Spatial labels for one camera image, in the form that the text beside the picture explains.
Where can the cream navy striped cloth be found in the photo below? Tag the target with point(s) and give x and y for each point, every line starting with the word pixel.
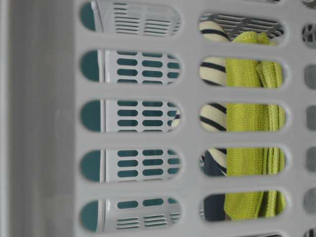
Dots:
pixel 213 115

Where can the yellow-green microfiber cloth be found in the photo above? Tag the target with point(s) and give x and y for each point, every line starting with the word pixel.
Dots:
pixel 254 117

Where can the dark navy cloth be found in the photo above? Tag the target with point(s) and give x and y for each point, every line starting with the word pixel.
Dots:
pixel 214 207

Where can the white plastic shopping basket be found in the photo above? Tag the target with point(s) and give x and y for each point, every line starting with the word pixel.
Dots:
pixel 42 139

